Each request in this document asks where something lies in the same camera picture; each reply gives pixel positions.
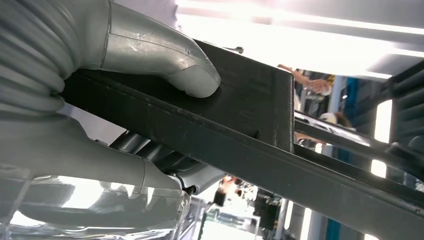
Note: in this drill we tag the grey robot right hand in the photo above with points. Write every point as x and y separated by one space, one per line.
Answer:
149 49

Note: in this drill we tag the person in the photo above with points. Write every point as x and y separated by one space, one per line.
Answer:
319 86

